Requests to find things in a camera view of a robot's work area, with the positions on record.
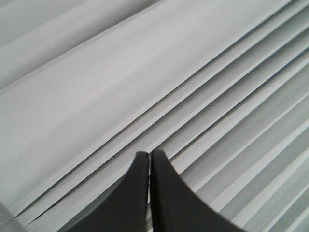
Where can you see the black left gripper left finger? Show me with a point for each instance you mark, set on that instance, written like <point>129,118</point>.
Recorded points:
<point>125,208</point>

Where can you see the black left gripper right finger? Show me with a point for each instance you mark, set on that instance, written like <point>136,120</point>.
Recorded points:
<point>174,207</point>

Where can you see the white pleated curtain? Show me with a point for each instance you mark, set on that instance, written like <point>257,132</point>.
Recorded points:
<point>221,86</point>

